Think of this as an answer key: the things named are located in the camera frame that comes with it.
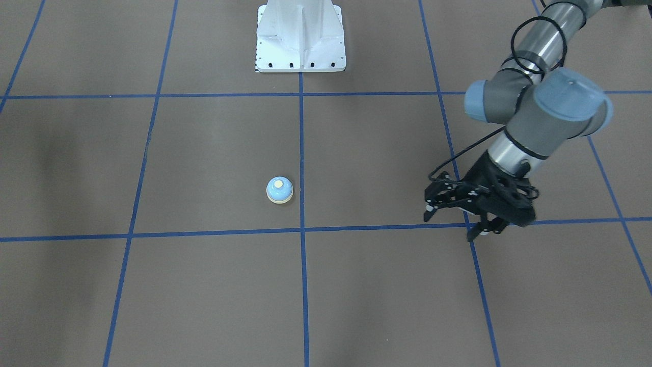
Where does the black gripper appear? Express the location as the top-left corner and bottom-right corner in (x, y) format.
(424, 151), (536, 242)

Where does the blue service bell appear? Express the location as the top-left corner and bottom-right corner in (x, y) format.
(265, 176), (294, 204)

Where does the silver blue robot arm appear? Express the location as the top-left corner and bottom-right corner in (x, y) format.
(422, 1), (650, 242)

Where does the brown paper table mat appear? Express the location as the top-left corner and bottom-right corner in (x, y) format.
(2, 1), (650, 366)

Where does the white pedestal column with base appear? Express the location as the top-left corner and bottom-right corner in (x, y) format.
(255, 1), (347, 73)

